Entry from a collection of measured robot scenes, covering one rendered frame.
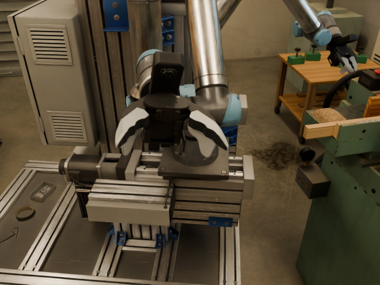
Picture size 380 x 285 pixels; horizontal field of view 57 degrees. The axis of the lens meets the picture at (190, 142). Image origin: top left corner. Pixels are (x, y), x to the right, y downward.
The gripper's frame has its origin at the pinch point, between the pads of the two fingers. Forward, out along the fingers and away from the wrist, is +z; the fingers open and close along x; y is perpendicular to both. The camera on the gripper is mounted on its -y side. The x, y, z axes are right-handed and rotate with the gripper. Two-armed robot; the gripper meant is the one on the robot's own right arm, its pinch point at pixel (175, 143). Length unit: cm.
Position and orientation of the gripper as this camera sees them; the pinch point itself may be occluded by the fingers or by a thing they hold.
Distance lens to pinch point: 46.7
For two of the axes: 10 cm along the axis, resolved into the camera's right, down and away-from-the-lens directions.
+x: -9.8, -0.3, -2.1
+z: 1.6, 5.4, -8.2
